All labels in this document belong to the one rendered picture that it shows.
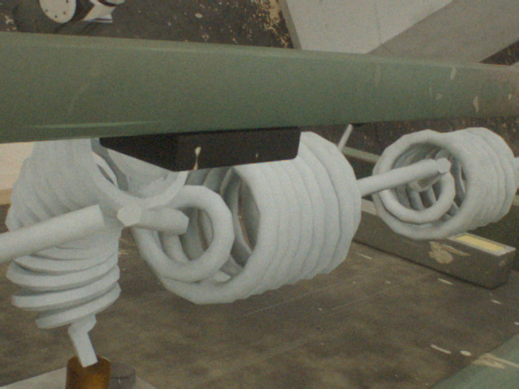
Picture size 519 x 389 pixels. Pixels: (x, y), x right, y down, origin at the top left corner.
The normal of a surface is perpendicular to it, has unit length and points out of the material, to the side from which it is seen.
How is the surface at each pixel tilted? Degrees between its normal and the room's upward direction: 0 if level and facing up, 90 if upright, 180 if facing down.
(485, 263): 90
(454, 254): 90
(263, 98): 37
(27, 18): 90
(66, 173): 74
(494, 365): 53
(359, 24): 90
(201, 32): 0
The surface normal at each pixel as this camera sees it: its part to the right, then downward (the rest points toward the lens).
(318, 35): -0.66, 0.00
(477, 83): 0.76, 0.26
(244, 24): 0.69, -0.37
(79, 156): -0.42, -0.11
